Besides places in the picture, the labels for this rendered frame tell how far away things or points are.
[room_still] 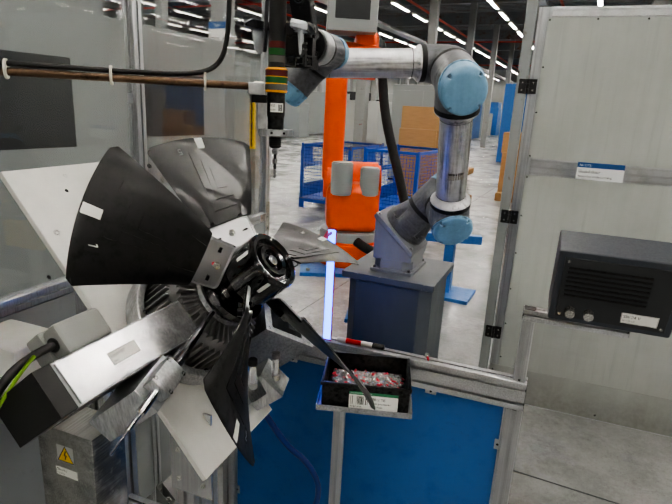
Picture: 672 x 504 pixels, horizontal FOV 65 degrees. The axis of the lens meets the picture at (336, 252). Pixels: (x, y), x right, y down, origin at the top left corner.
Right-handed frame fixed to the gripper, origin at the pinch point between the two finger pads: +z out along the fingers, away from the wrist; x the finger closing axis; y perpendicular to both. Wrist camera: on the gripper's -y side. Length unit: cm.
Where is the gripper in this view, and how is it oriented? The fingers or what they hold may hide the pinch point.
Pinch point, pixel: (269, 20)
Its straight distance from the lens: 107.0
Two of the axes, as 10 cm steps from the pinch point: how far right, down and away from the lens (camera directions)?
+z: -3.6, 2.3, -9.0
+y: -0.5, 9.6, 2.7
